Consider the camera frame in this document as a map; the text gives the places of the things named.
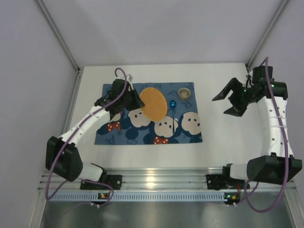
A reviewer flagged perforated metal cable strip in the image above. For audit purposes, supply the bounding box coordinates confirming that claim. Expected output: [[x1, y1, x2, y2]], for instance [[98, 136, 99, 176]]
[[51, 191, 239, 202]]

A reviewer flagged small beige ceramic cup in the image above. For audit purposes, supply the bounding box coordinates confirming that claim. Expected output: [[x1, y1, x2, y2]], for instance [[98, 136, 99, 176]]
[[178, 87, 191, 101]]

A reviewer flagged aluminium mounting rail frame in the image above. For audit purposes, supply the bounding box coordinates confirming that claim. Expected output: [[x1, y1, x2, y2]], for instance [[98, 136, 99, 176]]
[[38, 142, 295, 193]]

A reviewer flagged orange woven round coaster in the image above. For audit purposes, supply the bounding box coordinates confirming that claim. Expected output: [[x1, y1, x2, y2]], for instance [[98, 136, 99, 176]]
[[140, 87, 168, 122]]

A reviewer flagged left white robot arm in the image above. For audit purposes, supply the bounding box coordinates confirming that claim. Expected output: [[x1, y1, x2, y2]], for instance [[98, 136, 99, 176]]
[[45, 79, 144, 182]]

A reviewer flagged right aluminium corner post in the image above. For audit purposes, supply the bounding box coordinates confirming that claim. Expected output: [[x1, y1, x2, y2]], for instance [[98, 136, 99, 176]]
[[245, 0, 290, 72]]

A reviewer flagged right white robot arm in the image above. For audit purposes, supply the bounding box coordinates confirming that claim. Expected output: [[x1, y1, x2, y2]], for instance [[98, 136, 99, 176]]
[[213, 66, 303, 185]]

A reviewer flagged aluminium corner post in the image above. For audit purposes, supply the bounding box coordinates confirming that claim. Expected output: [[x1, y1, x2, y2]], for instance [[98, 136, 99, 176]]
[[245, 0, 290, 72], [35, 0, 80, 72]]

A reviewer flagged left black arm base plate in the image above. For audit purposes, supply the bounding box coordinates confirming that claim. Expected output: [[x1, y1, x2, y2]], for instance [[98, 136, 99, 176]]
[[80, 174, 122, 190]]

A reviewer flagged iridescent blue metal spoon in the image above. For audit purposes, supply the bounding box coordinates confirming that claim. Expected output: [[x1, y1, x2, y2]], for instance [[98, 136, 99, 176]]
[[170, 100, 177, 133]]

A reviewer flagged left aluminium corner post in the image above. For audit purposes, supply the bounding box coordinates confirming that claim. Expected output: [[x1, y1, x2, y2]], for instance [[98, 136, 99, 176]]
[[35, 0, 80, 72]]

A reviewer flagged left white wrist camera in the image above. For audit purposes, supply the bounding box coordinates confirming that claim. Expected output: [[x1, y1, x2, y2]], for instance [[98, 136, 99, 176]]
[[126, 74, 133, 84]]

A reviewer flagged blue cartoon placemat cloth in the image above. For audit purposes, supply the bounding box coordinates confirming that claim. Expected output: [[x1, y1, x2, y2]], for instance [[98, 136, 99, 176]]
[[95, 82, 202, 145]]

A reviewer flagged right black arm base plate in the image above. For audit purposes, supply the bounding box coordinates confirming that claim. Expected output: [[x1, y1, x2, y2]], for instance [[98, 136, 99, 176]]
[[206, 174, 245, 190]]

